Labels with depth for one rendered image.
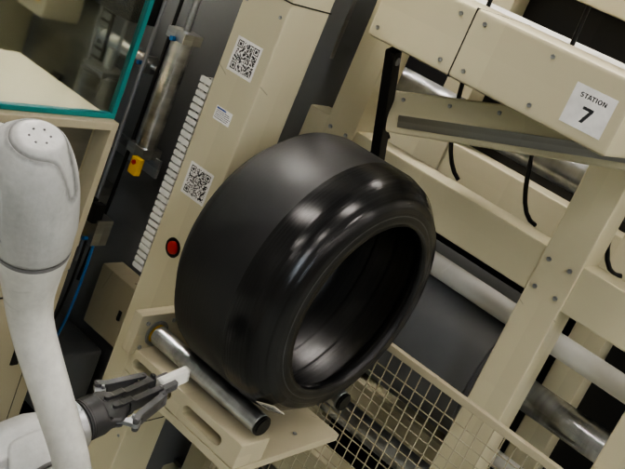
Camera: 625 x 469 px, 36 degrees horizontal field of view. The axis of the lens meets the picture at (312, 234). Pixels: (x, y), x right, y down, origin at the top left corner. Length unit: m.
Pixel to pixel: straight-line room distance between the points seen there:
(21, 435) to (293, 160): 0.70
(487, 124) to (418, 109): 0.18
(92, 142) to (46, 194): 0.99
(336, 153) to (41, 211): 0.82
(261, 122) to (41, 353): 0.85
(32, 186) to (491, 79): 1.09
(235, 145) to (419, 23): 0.47
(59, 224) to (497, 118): 1.17
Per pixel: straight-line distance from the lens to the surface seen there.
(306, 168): 1.80
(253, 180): 1.80
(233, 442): 1.93
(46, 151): 1.15
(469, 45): 2.01
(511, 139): 2.09
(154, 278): 2.18
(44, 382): 1.39
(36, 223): 1.18
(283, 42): 1.96
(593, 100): 1.88
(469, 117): 2.14
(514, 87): 1.95
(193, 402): 1.99
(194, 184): 2.08
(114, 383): 1.76
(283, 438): 2.12
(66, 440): 1.42
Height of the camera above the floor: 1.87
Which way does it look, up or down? 18 degrees down
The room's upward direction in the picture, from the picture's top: 23 degrees clockwise
